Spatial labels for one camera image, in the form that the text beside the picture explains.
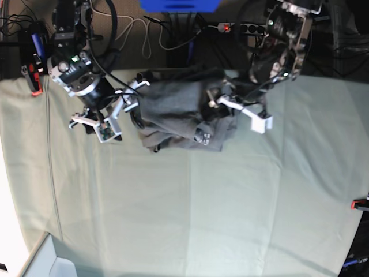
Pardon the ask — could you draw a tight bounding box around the pale green table cloth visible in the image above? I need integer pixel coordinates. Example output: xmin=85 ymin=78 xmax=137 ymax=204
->
xmin=1 ymin=76 xmax=368 ymax=276

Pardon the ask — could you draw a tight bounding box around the black power strip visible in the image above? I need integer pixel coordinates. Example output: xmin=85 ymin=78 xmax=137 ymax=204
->
xmin=217 ymin=23 xmax=265 ymax=36

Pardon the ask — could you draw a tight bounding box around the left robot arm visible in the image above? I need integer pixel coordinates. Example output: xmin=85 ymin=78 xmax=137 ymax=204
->
xmin=206 ymin=1 xmax=322 ymax=134

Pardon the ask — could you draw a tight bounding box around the grey t-shirt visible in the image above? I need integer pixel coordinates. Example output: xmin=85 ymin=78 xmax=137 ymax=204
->
xmin=130 ymin=69 xmax=246 ymax=152

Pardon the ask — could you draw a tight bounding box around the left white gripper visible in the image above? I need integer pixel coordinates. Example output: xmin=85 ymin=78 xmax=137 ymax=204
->
xmin=206 ymin=89 xmax=273 ymax=133

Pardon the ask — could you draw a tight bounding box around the blue box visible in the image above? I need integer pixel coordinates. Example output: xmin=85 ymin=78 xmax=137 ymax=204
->
xmin=140 ymin=0 xmax=221 ymax=13

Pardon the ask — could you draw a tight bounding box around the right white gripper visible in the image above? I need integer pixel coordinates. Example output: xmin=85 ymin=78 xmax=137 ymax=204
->
xmin=69 ymin=79 xmax=150 ymax=143

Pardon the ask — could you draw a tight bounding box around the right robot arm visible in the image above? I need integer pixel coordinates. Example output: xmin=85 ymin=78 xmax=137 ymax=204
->
xmin=47 ymin=1 xmax=150 ymax=143

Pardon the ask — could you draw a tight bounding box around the right edge clamp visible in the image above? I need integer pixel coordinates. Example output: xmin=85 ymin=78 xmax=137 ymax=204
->
xmin=351 ymin=198 xmax=369 ymax=212

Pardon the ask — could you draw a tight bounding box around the white bin corner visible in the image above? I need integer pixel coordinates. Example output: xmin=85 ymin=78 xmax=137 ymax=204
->
xmin=18 ymin=232 xmax=78 ymax=277

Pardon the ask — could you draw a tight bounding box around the left edge clamp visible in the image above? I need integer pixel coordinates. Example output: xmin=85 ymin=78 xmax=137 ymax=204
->
xmin=18 ymin=31 xmax=43 ymax=97

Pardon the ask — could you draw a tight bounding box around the centre edge clamp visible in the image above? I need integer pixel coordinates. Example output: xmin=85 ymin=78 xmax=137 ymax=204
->
xmin=186 ymin=41 xmax=194 ymax=67

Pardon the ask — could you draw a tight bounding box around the edge clamp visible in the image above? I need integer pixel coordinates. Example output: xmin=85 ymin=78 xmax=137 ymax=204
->
xmin=186 ymin=41 xmax=194 ymax=67
xmin=351 ymin=198 xmax=369 ymax=212
xmin=18 ymin=31 xmax=43 ymax=97

